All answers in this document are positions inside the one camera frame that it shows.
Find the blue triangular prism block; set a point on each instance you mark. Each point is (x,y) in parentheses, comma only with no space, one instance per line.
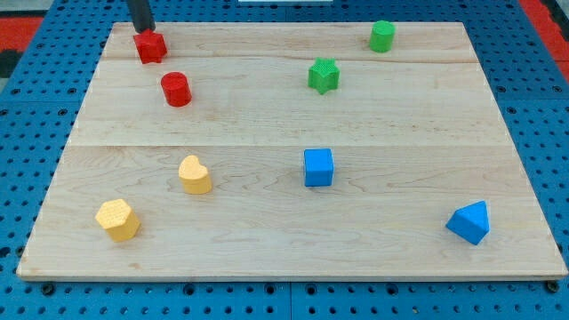
(471,222)

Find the green star block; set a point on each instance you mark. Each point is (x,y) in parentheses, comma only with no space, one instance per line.
(324,75)

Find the red cylinder block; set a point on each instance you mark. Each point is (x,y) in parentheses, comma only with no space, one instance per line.
(176,89)

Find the green cylinder block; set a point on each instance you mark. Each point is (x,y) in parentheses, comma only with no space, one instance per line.
(382,35)

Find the red star block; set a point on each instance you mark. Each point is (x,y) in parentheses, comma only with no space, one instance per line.
(150,46)

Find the yellow hexagon block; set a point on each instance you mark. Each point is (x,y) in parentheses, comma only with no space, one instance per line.
(118,219)

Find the yellow heart block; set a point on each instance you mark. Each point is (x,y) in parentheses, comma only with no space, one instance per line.
(194,177)

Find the light wooden board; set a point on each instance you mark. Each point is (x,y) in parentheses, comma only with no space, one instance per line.
(415,134)

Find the blue cube block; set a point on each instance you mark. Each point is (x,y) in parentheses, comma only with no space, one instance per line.
(318,167)

